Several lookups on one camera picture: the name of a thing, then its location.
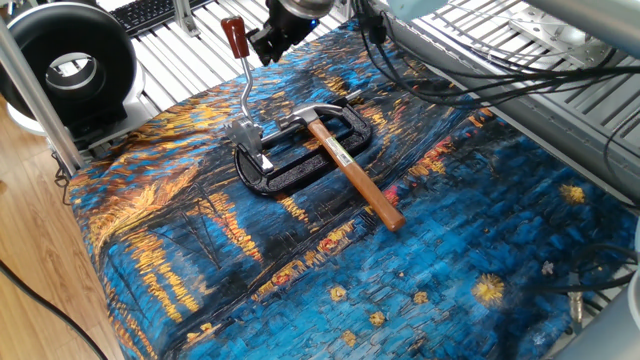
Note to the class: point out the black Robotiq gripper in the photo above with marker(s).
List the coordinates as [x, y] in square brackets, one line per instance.
[295, 27]

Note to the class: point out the black keyboard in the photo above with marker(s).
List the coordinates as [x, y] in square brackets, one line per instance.
[145, 12]

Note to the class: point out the black iron C-clamp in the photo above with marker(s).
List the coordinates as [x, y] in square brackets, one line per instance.
[300, 175]

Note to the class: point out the black round fan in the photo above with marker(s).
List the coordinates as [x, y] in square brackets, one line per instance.
[30, 40]

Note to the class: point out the starry night print cloth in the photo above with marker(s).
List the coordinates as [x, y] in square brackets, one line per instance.
[400, 275]

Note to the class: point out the perforated metal plate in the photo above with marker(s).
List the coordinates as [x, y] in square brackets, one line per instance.
[565, 40]

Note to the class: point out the grey metal bracket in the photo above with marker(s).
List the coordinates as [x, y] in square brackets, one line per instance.
[185, 20]

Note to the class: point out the aluminium frame post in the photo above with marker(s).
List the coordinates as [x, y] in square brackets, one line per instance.
[35, 90]

